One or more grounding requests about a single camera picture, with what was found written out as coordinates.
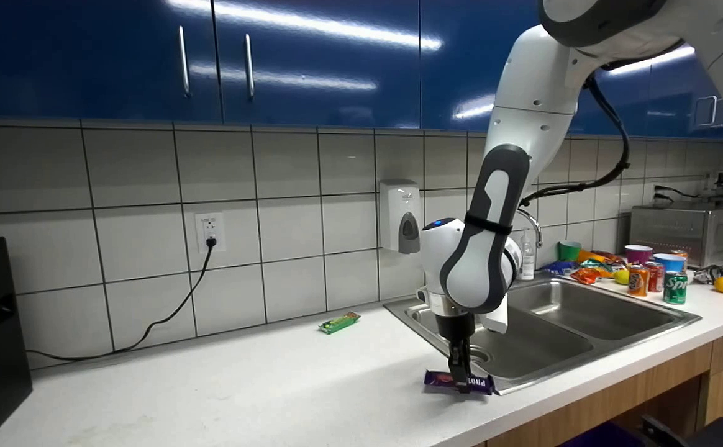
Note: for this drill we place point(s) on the purple protein bar packet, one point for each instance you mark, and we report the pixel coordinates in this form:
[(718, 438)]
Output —
[(437, 380)]

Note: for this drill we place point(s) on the stainless steel double sink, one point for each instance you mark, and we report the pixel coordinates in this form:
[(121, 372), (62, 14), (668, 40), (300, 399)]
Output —
[(559, 327)]

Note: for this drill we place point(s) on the stainless steel countertop appliance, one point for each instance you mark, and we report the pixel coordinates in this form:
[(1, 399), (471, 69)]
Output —
[(685, 231)]

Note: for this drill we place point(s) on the green cup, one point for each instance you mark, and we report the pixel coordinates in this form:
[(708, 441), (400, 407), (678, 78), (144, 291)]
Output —
[(568, 251)]

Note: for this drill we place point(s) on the orange drink can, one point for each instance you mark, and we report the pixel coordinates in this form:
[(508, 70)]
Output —
[(636, 282)]

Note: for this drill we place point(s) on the red drink can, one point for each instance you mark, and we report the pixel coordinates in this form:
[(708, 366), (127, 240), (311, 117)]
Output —
[(654, 277)]

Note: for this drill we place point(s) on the white wall soap dispenser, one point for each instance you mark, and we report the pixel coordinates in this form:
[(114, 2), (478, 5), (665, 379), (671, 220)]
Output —
[(400, 218)]

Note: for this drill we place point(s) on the orange snack packet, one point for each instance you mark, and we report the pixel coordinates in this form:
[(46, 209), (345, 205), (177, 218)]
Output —
[(591, 274)]

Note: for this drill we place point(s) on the green drink can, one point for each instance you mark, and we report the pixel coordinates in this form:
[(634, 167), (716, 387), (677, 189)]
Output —
[(675, 289)]

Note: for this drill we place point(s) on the blue cabinet door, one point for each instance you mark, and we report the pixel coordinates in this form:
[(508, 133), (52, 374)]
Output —
[(460, 66), (71, 59), (319, 76), (666, 91)]

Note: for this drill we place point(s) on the chrome gooseneck faucet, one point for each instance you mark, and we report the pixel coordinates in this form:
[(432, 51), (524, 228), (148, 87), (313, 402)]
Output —
[(534, 222)]

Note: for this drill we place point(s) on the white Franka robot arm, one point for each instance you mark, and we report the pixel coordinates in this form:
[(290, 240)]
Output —
[(534, 82)]

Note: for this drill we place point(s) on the blue snack packet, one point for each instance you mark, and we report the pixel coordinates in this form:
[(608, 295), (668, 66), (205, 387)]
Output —
[(557, 270)]

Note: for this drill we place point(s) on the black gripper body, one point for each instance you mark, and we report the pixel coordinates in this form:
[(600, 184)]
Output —
[(459, 327)]

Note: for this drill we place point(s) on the clear pump sanitizer bottle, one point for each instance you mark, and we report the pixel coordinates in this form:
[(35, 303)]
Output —
[(528, 263)]

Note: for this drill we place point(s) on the white wall outlet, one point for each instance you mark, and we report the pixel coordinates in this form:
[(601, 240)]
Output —
[(210, 225)]

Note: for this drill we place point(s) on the blue cup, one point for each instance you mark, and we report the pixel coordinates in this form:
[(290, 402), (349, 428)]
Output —
[(671, 263)]

